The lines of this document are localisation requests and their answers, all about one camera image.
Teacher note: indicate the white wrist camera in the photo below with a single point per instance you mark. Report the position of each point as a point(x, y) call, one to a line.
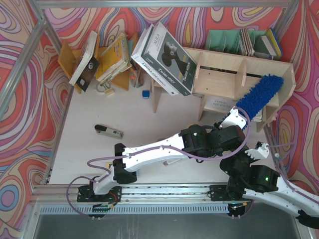
point(236, 117)
point(261, 151)

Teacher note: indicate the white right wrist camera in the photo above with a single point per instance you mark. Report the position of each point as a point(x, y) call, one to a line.
point(261, 151)

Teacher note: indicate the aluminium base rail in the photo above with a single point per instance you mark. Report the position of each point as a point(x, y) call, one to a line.
point(150, 199)

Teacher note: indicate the yellow wooden book stand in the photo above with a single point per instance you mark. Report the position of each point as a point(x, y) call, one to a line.
point(67, 58)

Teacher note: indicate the wooden bookshelf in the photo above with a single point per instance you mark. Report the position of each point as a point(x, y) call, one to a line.
point(232, 76)

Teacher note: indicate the blue stamp block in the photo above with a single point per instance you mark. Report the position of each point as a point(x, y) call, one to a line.
point(145, 94)

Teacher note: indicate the grey book in organiser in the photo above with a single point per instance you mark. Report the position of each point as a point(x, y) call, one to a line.
point(263, 48)

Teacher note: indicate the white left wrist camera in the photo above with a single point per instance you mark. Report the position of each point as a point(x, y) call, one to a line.
point(236, 117)

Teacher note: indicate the brown card stack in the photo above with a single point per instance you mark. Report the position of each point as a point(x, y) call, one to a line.
point(246, 43)

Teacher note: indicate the yellow worn books stack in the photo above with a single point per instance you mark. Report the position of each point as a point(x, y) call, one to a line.
point(114, 60)

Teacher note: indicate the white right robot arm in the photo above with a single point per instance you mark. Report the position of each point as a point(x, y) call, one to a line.
point(262, 183)

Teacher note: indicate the blue yellow book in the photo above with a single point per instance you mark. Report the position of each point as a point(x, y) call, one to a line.
point(275, 42)

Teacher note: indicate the black white Twins story book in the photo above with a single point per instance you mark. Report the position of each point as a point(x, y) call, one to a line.
point(169, 60)

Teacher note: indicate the white Chokladfabriken book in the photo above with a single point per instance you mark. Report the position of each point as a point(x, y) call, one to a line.
point(137, 57)

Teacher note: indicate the blue microfibre duster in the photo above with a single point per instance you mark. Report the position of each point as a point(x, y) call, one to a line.
point(259, 95)

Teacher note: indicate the white book with black cover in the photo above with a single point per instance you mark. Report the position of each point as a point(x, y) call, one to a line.
point(86, 64)

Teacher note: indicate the padlock with ring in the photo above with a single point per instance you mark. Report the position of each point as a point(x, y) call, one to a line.
point(104, 88)

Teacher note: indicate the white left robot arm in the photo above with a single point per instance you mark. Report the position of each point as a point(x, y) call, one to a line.
point(203, 143)

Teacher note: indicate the beige calculator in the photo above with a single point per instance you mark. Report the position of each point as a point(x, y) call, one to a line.
point(109, 164)

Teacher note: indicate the pencils bundle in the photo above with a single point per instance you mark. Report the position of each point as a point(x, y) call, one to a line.
point(136, 77)

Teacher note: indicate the green desk organiser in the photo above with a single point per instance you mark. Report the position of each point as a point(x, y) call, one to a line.
point(229, 41)

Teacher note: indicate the spiral notebook under shelf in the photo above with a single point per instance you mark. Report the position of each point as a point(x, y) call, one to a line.
point(217, 104)

